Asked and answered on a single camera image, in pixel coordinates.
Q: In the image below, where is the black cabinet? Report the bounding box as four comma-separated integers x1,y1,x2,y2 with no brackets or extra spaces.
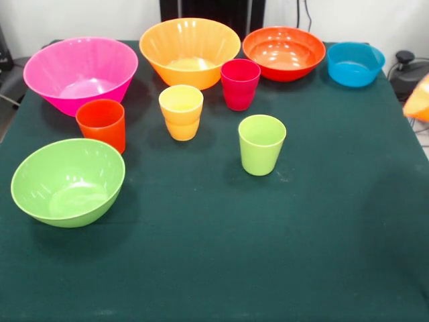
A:
160,0,266,33

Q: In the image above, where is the black equipment box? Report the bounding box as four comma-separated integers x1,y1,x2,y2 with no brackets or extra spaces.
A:
0,23,15,71

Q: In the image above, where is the orange plastic bowl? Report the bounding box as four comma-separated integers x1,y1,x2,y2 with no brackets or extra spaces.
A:
402,72,429,122
139,17,242,91

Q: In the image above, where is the green plastic bowl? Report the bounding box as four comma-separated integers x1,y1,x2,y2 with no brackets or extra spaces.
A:
10,138,127,229

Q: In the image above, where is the pink plastic bowl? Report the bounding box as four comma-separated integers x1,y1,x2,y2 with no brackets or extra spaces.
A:
22,36,139,117

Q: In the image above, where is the red-orange plastic bowl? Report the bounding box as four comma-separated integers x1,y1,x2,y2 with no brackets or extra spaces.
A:
241,26,326,83

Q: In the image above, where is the magenta plastic cup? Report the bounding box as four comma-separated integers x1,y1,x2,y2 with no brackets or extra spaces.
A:
220,58,262,112

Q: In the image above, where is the blue plastic bowl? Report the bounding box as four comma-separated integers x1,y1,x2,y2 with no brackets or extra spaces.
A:
326,41,386,89

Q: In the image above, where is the yellow plastic cup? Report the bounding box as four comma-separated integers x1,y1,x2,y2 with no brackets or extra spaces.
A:
158,85,204,142

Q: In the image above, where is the dark green table cloth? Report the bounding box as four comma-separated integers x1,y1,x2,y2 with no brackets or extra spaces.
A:
0,39,429,322

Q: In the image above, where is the green plastic cup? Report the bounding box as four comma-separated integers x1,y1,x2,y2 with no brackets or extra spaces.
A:
237,114,288,176

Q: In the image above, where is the black hanging cable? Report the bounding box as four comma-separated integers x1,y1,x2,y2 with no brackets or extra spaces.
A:
296,0,313,33

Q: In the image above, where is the red plastic cup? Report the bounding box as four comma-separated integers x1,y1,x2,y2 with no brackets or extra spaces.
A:
75,98,127,155

